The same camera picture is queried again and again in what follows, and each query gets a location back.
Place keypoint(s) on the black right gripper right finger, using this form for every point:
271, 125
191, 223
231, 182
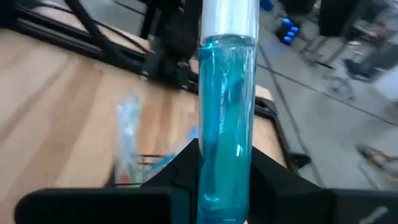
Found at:
295, 202

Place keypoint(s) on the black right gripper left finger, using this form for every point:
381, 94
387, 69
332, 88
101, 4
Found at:
140, 205

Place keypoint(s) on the blue white toothbrush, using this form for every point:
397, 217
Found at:
161, 161

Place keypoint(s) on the green toothbrush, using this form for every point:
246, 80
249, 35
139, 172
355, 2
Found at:
129, 124

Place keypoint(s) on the teal mouthwash bottle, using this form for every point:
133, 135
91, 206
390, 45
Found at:
227, 109

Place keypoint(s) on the person's foot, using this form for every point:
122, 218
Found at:
360, 70

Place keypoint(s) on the black computer tower with lights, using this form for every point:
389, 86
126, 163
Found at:
287, 31

